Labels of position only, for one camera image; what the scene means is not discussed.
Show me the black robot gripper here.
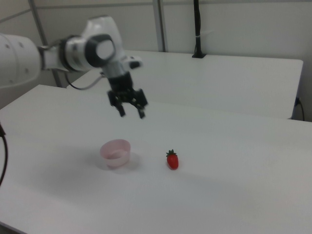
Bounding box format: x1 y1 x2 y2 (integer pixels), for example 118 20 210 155
107 72 149 119

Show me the red toy strawberry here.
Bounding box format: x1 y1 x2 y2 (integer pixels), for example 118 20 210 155
166 149 179 171

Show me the pink plastic bowl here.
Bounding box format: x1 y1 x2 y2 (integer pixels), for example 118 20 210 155
100 138 132 169

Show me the black pole with base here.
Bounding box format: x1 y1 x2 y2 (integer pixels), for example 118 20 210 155
192 0 208 59

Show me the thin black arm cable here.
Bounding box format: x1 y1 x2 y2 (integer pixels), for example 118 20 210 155
65 72 106 91

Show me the thick black cable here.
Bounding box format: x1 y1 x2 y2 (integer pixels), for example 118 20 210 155
0 122 9 188

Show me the black cable at table end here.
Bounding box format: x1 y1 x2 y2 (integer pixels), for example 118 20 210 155
295 97 306 121

